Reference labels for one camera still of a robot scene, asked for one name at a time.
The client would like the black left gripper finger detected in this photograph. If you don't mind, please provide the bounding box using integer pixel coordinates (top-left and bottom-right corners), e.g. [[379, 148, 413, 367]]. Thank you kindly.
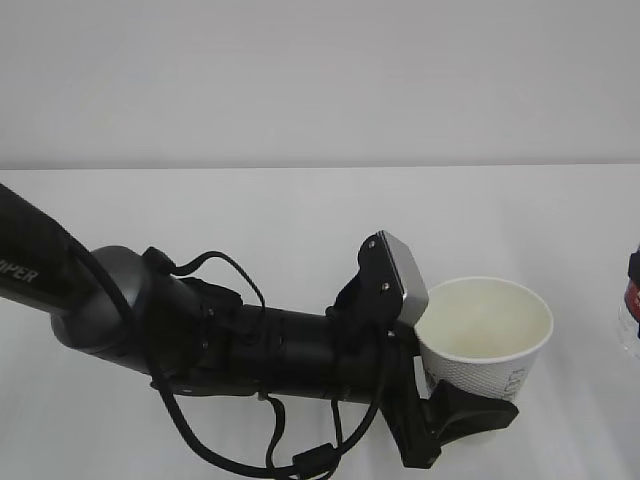
[[427, 380, 519, 443]]

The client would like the Nongfu Spring water bottle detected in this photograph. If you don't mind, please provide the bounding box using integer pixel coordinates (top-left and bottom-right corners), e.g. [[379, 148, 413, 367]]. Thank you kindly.
[[615, 276, 639, 360]]

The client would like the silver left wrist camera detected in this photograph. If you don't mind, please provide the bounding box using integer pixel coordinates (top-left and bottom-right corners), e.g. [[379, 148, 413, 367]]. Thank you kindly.
[[379, 230, 429, 329]]

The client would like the black left camera cable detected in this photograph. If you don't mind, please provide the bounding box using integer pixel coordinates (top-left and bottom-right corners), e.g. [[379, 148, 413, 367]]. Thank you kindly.
[[64, 229, 396, 476]]

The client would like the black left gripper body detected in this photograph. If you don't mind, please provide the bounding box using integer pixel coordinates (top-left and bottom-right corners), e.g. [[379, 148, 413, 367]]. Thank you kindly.
[[380, 332, 446, 469]]

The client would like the white paper cup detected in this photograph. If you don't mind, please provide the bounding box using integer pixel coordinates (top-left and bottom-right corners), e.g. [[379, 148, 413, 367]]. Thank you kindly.
[[414, 277, 554, 406]]

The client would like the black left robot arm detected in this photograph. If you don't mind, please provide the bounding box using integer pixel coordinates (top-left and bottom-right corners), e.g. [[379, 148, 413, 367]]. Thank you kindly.
[[1, 188, 518, 479]]

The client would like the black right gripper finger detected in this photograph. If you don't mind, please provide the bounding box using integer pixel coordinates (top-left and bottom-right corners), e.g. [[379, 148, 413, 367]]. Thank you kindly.
[[627, 248, 640, 287]]

